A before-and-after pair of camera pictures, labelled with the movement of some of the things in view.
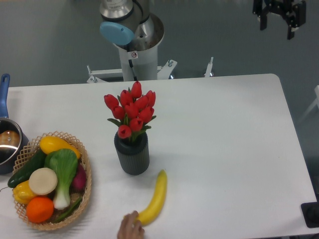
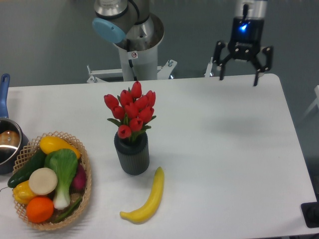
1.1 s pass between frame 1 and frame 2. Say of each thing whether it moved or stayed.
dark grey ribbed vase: stayed
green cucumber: stayed
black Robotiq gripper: moved
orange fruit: stayed
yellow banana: moved
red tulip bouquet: stayed
